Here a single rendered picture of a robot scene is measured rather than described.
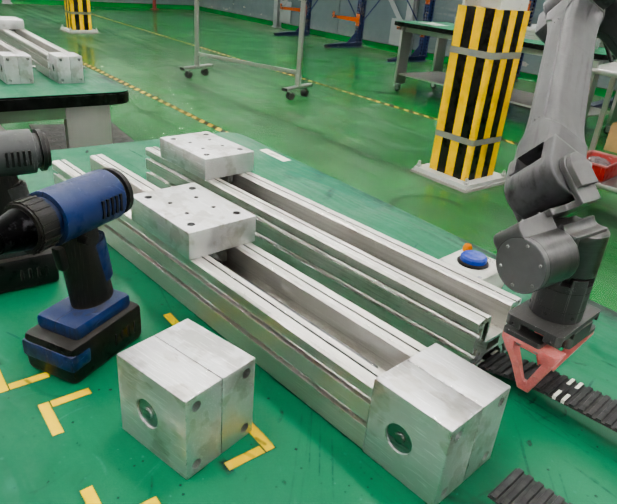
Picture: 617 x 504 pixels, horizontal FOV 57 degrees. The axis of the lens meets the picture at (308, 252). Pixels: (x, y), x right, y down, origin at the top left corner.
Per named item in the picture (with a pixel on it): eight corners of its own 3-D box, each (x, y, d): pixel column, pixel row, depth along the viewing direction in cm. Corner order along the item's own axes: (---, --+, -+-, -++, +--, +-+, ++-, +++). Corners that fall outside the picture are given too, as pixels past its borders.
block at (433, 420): (502, 447, 61) (524, 376, 57) (433, 509, 53) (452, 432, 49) (433, 402, 67) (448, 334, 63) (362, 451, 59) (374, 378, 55)
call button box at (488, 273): (500, 299, 90) (510, 264, 87) (466, 319, 84) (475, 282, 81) (457, 279, 95) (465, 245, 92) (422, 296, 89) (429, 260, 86)
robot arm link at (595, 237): (624, 223, 60) (574, 205, 64) (588, 235, 56) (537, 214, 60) (604, 281, 63) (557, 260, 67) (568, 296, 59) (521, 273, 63)
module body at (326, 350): (421, 410, 65) (434, 349, 62) (362, 451, 59) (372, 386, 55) (106, 194, 116) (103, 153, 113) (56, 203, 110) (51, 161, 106)
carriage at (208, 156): (253, 184, 112) (254, 150, 109) (205, 195, 105) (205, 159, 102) (207, 162, 122) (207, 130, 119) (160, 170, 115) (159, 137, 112)
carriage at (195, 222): (254, 258, 84) (256, 215, 81) (189, 279, 77) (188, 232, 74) (194, 221, 94) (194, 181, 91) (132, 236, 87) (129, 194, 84)
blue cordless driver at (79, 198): (150, 331, 75) (142, 172, 65) (26, 426, 59) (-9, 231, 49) (104, 315, 78) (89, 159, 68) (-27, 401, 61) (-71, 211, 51)
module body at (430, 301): (506, 351, 77) (522, 297, 74) (465, 380, 71) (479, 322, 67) (187, 178, 128) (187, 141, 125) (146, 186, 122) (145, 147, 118)
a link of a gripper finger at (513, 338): (487, 382, 69) (505, 315, 64) (517, 360, 73) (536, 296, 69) (540, 413, 64) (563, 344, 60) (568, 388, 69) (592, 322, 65)
